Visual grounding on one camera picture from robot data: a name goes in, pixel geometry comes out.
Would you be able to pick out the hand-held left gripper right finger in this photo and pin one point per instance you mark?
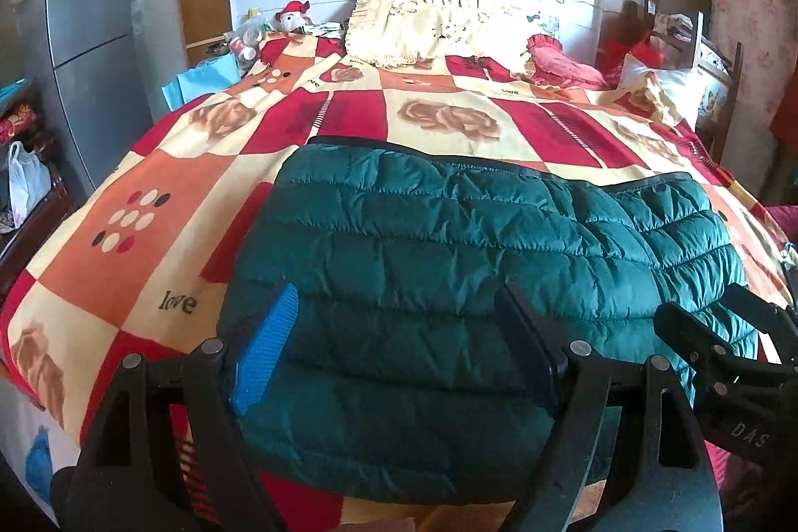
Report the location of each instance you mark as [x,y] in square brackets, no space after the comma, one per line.
[530,348]

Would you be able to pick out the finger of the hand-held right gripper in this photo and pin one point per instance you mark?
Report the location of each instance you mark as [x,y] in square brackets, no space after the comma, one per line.
[760,307]
[689,329]

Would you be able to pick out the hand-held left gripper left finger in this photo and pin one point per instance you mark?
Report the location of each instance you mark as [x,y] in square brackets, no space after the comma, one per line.
[265,351]

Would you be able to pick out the green quilted puffer jacket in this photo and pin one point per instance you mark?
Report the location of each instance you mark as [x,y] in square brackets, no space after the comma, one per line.
[436,258]

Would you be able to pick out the red floral checked blanket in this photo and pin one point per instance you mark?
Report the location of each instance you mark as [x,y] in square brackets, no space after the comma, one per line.
[206,195]

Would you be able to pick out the white pillow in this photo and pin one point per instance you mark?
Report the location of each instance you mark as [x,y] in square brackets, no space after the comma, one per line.
[667,86]

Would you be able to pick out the wooden chair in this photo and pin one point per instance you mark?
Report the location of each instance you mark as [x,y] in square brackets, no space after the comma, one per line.
[717,71]

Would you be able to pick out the light blue bag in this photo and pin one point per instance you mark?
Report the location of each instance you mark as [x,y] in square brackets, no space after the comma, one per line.
[202,83]

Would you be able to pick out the red ruffled pillow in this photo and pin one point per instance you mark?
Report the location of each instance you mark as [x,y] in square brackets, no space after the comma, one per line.
[561,64]

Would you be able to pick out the white plastic bag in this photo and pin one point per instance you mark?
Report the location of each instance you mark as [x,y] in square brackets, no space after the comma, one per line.
[26,177]

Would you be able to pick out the cluster of plastic bottles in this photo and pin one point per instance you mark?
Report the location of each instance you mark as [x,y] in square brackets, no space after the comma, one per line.
[248,39]

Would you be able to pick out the cream printed pillow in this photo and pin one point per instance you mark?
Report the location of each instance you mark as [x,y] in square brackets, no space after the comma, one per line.
[508,30]

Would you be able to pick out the red white plush toy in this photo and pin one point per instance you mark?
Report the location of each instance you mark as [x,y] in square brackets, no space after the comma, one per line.
[292,16]

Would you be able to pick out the cream fringed pillow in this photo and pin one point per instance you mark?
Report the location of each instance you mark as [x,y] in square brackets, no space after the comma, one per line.
[399,27]

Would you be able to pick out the grey refrigerator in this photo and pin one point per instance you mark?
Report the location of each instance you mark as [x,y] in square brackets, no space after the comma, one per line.
[93,39]

